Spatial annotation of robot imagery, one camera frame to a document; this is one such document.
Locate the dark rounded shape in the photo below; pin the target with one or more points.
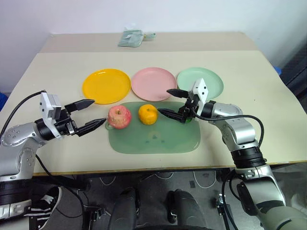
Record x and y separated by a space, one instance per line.
185 210
124 210

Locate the yellow plastic plate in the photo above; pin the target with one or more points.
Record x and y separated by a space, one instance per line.
106 85

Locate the black and white sneaker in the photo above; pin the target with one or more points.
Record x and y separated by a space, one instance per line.
44 203

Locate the translucent green cutting mat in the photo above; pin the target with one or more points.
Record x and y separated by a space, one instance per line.
153 139

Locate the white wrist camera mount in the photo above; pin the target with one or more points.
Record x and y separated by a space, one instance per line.
49 106
201 89

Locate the blue plastic object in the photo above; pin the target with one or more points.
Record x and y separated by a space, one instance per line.
278 69

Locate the crumpled grey cloth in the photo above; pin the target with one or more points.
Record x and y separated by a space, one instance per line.
130 38

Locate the green plastic plate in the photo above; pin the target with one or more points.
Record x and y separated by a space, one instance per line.
189 76

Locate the blue bin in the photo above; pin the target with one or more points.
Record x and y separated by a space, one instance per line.
3 99

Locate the pink plastic plate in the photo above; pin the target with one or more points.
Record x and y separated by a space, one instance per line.
153 82

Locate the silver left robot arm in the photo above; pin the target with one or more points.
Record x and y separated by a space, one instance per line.
16 136

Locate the small pale green bag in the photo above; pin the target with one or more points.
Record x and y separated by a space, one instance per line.
149 36

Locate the dark black case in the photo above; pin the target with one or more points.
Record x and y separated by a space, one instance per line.
296 72

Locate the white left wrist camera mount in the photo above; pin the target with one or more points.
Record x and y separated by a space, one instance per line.
49 106

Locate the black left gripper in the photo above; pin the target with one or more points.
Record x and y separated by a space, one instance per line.
65 124

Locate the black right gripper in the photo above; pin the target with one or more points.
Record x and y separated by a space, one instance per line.
192 107

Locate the orange mandarin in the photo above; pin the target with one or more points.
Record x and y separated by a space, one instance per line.
148 114

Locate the red apple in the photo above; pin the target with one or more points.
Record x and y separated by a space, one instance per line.
118 117

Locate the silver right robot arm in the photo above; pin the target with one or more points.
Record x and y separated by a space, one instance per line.
239 134

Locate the green object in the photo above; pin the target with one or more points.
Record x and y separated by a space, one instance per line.
189 120

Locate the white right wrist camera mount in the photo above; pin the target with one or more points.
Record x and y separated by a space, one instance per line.
201 89

